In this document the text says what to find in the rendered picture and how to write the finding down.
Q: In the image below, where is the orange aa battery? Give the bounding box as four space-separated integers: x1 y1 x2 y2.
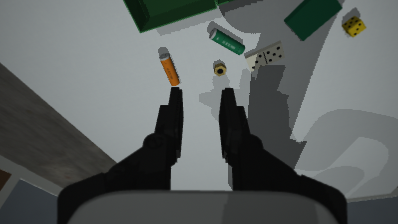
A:
159 53 180 86

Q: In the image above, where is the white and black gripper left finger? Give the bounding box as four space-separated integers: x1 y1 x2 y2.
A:
57 87 184 224

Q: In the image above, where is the white domino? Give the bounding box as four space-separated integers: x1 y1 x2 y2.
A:
245 41 285 72

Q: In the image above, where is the yellow die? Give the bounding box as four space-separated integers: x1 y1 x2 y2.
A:
342 16 366 37

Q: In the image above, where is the brass hex nut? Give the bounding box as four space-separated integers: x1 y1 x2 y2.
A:
214 63 226 76

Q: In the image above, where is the green battery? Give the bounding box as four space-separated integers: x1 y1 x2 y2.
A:
209 28 245 55

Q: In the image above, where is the green rack of bins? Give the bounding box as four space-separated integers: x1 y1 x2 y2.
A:
123 0 234 33

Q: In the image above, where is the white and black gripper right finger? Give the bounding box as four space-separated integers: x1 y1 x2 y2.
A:
219 88 348 224

